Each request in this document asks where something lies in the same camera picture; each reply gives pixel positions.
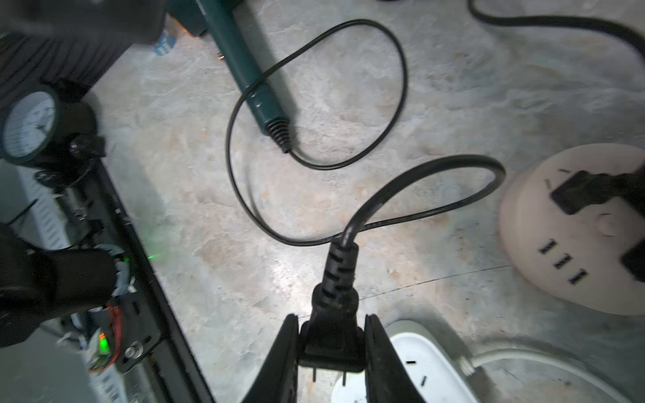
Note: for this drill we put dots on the round wall clock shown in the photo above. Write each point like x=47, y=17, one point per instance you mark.
x=38, y=128

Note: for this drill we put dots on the dark green hair dryer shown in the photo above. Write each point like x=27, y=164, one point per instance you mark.
x=216, y=18

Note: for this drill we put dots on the white square power strip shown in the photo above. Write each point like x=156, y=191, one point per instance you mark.
x=430, y=369

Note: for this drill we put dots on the pink round power strip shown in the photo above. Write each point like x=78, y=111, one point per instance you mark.
x=594, y=257

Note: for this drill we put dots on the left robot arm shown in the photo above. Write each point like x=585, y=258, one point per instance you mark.
x=27, y=284

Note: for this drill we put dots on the white slotted cable duct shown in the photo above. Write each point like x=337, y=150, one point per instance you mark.
x=65, y=360

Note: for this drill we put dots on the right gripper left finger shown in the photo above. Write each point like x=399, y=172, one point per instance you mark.
x=278, y=376

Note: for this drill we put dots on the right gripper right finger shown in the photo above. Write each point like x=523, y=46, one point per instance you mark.
x=385, y=376

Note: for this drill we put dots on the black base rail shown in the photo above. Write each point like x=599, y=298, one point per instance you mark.
x=136, y=350

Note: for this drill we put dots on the small clear bottle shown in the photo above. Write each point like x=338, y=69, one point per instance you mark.
x=165, y=43

